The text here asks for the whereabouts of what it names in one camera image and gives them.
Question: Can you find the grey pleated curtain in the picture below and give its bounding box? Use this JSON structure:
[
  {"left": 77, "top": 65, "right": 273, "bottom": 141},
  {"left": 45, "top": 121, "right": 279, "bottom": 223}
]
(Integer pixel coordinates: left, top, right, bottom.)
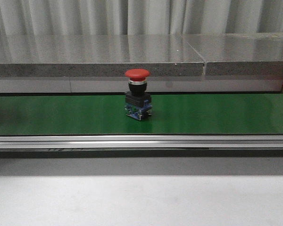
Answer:
[{"left": 0, "top": 0, "right": 283, "bottom": 35}]

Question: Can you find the red mushroom push button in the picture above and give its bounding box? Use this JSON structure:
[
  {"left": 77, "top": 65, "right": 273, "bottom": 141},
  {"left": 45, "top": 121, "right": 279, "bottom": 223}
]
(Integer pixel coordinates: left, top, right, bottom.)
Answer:
[{"left": 125, "top": 69, "right": 152, "bottom": 121}]

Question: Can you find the grey stone counter slab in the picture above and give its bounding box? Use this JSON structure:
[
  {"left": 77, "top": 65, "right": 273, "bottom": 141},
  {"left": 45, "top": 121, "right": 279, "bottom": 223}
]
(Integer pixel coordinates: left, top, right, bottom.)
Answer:
[{"left": 0, "top": 35, "right": 204, "bottom": 77}]

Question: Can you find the green conveyor belt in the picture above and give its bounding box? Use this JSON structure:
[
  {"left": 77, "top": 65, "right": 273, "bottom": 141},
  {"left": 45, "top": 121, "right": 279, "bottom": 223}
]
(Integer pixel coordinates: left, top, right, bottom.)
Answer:
[{"left": 0, "top": 94, "right": 283, "bottom": 136}]

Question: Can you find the white counter base panel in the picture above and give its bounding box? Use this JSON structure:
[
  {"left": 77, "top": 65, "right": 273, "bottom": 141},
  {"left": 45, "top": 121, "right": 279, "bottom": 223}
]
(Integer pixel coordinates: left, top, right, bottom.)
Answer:
[{"left": 0, "top": 76, "right": 283, "bottom": 93}]

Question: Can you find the aluminium conveyor side rail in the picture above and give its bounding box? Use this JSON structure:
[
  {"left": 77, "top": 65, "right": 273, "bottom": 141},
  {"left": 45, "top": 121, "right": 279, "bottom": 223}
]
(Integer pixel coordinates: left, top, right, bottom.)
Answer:
[{"left": 0, "top": 135, "right": 283, "bottom": 149}]

